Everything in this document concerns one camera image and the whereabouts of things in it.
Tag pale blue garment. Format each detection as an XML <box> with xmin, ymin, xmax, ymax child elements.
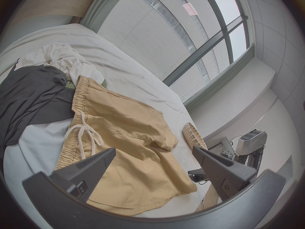
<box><xmin>19</xmin><ymin>118</ymin><xmax>75</xmax><ymax>176</ymax></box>

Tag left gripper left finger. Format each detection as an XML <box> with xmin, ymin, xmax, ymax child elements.
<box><xmin>51</xmin><ymin>148</ymin><xmax>117</xmax><ymax>200</ymax></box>

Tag round woven basket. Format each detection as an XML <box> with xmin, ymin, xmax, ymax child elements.
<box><xmin>183</xmin><ymin>122</ymin><xmax>208</xmax><ymax>152</ymax></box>

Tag green garment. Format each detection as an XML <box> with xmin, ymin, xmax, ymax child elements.
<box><xmin>66</xmin><ymin>79</ymin><xmax>107</xmax><ymax>90</ymax></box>

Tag bed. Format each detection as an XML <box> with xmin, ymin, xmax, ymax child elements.
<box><xmin>0</xmin><ymin>0</ymin><xmax>220</xmax><ymax>218</ymax></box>

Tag white garment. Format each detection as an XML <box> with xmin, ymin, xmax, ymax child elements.
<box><xmin>14</xmin><ymin>44</ymin><xmax>107</xmax><ymax>88</ymax></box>

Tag window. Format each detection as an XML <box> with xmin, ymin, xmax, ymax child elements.
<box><xmin>81</xmin><ymin>0</ymin><xmax>255</xmax><ymax>111</ymax></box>

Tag black garment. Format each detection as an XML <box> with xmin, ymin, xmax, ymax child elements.
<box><xmin>0</xmin><ymin>65</ymin><xmax>77</xmax><ymax>147</ymax></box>

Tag tan shorts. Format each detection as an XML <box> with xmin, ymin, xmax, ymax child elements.
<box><xmin>55</xmin><ymin>75</ymin><xmax>198</xmax><ymax>210</ymax></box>

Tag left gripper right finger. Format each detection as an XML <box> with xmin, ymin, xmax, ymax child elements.
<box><xmin>192</xmin><ymin>146</ymin><xmax>258</xmax><ymax>201</ymax></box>

